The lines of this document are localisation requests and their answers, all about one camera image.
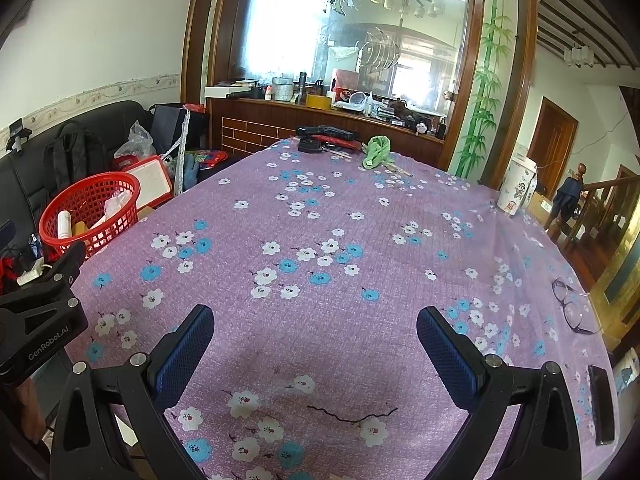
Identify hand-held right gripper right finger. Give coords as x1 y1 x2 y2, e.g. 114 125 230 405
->
416 306 583 480

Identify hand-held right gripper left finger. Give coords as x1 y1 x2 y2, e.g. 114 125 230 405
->
50 304 216 480

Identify white plastic bag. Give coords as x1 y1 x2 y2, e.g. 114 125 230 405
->
102 192 133 221

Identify red plastic basket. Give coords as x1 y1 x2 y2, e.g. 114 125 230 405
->
39 171 142 261

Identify person's left forearm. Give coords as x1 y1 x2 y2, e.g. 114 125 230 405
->
0 377 51 480

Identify black sofa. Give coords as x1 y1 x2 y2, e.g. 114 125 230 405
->
0 100 151 271

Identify black backpack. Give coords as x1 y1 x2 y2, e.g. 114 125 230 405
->
44 122 108 186

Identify purple floral tablecloth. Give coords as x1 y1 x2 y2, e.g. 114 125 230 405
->
65 135 618 480

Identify red framed white board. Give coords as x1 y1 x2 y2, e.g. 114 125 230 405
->
112 156 173 211

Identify eyeglasses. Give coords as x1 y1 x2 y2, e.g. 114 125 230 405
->
551 277 603 336

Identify clear plastic bag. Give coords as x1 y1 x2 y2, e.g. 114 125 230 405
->
114 120 153 161

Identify black phone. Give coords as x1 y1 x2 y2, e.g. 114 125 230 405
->
587 364 616 447

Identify black shopping bag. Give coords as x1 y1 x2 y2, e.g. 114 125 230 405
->
150 103 208 156

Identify white cartoon paper cup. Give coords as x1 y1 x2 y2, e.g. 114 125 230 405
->
496 156 538 218

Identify wooden stair railing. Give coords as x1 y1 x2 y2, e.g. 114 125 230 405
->
547 162 640 291

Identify green cloth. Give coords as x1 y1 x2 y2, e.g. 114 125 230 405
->
361 135 393 171

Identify wooden door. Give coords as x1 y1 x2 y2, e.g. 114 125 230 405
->
527 97 581 186

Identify wooden counter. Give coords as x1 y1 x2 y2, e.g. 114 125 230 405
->
205 95 451 166

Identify black red tool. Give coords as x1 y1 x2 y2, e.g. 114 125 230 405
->
296 124 362 153

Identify bamboo wall decal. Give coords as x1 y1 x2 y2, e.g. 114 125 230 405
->
450 0 516 176

